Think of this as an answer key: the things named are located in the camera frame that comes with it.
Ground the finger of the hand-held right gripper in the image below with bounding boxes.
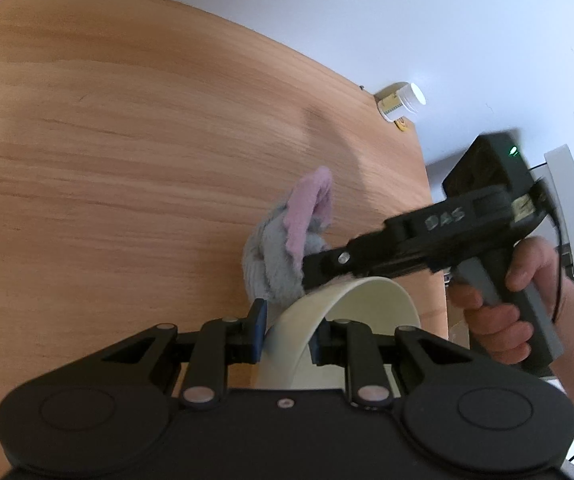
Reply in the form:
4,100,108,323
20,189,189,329
300,227,436,294

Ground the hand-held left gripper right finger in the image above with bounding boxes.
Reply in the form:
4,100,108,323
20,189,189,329
308,317,474,409

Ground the pink and grey fluffy cloth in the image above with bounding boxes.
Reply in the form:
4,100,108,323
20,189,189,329
242,166,335,311

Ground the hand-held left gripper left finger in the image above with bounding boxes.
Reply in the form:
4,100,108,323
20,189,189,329
100,299,269,409

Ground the person's right hand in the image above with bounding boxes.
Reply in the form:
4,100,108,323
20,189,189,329
448,236,568,367

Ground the white bottle with yellow label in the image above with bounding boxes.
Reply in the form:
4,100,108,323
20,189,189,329
374,81,427,123

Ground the black cable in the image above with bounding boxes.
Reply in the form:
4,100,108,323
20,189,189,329
529,180,568,323

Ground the cream bowl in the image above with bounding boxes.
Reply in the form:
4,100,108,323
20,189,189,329
257,276,421,390

